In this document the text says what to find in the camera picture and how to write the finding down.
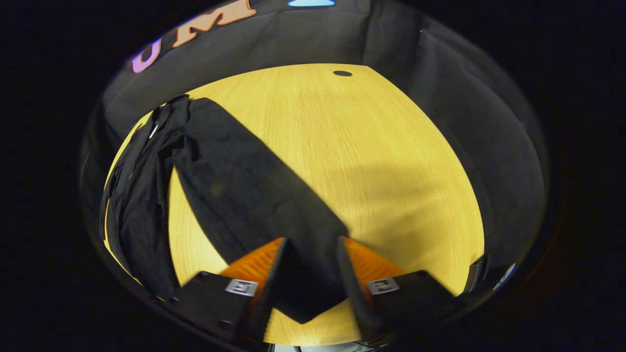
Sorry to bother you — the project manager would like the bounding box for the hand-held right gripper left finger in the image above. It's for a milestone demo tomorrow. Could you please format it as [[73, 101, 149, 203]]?
[[171, 237, 289, 343]]

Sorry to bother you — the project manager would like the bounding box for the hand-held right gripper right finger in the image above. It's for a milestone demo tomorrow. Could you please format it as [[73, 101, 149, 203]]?
[[336, 236, 458, 345]]

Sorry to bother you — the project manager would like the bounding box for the black buttoned coat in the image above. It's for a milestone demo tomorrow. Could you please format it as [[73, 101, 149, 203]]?
[[99, 94, 350, 324]]

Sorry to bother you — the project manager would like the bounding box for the black backdrop cloth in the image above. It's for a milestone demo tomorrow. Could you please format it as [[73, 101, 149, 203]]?
[[81, 0, 551, 299]]

